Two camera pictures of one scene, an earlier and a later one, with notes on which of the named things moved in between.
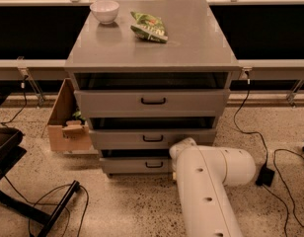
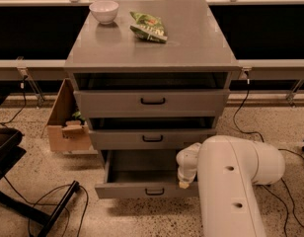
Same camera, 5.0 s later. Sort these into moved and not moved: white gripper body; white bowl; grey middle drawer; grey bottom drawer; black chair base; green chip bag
Moved: white gripper body; grey bottom drawer
Not moved: white bowl; black chair base; grey middle drawer; green chip bag
